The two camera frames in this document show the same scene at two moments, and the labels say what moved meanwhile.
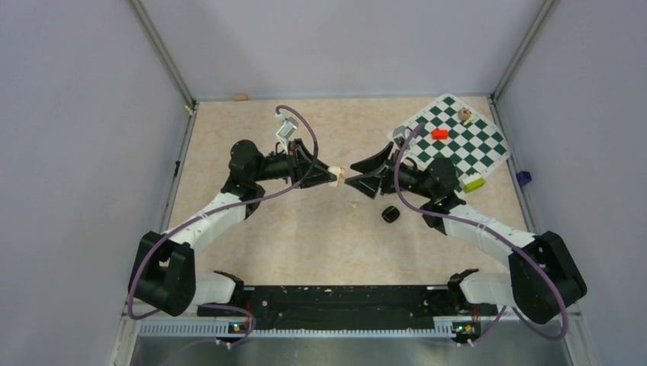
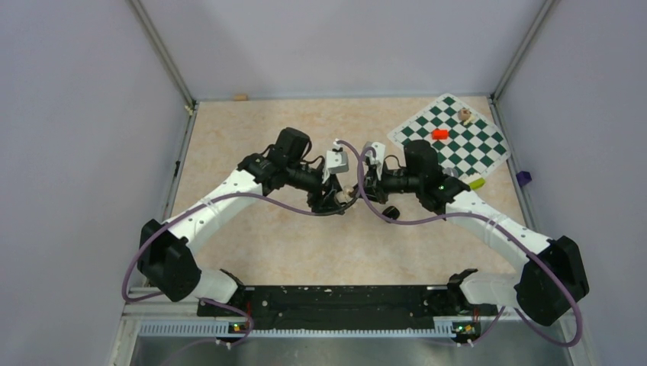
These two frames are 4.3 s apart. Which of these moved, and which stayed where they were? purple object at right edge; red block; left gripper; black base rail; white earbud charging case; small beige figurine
Moved: white earbud charging case; left gripper
Stayed: red block; purple object at right edge; black base rail; small beige figurine
